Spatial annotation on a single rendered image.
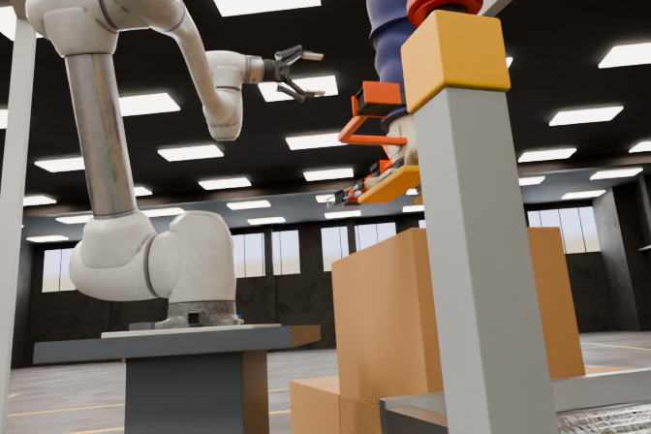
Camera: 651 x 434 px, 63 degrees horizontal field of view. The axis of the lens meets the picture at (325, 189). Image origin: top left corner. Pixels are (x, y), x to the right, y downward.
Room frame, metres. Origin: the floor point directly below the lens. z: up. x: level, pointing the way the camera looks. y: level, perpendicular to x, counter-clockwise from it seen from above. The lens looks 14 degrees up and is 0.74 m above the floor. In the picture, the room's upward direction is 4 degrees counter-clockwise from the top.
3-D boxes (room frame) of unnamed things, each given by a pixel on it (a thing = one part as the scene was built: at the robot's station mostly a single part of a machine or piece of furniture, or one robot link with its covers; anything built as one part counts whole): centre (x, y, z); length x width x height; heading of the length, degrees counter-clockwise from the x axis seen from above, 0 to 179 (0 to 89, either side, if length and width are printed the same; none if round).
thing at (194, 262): (1.29, 0.32, 0.93); 0.18 x 0.16 x 0.22; 83
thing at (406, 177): (1.47, -0.20, 1.13); 0.34 x 0.10 x 0.05; 17
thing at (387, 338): (1.52, -0.28, 0.74); 0.60 x 0.40 x 0.40; 17
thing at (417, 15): (0.45, -0.12, 1.02); 0.07 x 0.07 x 0.04
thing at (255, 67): (1.61, 0.21, 1.58); 0.09 x 0.06 x 0.09; 17
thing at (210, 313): (1.27, 0.31, 0.79); 0.22 x 0.18 x 0.06; 5
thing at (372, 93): (1.14, -0.13, 1.24); 0.09 x 0.08 x 0.05; 107
